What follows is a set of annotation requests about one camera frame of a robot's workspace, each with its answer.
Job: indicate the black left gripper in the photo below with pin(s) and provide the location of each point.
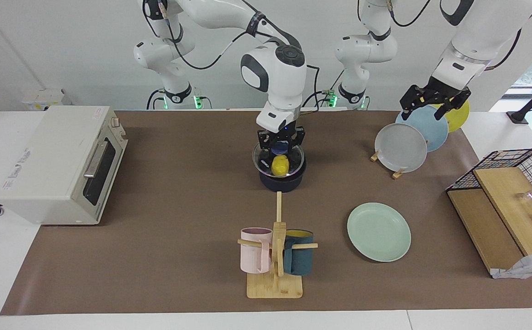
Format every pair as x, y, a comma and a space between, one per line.
433, 90

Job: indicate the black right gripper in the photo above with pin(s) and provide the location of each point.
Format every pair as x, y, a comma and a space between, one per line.
284, 135

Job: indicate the yellow lemon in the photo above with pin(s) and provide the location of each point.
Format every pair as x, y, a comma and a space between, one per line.
280, 166

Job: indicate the glass lid with blue knob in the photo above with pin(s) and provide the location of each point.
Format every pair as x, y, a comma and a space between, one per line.
296, 165

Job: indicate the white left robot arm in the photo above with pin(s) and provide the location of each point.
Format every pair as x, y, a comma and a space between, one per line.
477, 36

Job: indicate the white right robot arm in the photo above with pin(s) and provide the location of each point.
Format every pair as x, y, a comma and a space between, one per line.
275, 68

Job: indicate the light blue plate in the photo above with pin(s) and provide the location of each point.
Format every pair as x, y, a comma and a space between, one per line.
431, 130

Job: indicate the yellow plate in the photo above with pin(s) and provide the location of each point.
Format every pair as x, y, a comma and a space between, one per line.
459, 120

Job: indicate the grey plate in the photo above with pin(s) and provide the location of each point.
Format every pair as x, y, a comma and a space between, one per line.
401, 149

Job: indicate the wooden plate rack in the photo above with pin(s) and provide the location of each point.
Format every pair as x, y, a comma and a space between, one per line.
398, 173

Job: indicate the mint green plate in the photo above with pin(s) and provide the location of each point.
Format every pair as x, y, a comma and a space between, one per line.
378, 231

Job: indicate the dark blue saucepan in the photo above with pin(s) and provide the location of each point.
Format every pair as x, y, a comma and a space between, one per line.
284, 184

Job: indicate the pink mug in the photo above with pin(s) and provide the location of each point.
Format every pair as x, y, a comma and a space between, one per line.
253, 254

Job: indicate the dark teal mug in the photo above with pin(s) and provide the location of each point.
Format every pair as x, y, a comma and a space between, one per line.
300, 261

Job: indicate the brown table mat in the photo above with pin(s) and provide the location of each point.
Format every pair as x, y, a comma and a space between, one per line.
179, 206

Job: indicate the light wooden shelf board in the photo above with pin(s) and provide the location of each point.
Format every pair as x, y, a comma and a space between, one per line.
509, 206

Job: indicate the dark wooden shelf board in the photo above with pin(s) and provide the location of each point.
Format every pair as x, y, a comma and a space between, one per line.
481, 224

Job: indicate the wooden mug tree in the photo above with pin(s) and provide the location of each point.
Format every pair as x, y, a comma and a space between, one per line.
275, 286

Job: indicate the white patterned paper bag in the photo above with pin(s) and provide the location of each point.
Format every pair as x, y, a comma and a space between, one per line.
527, 266

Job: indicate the white toaster oven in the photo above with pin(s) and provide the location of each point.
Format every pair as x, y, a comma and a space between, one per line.
46, 160

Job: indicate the white power strip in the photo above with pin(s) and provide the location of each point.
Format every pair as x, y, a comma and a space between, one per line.
43, 100

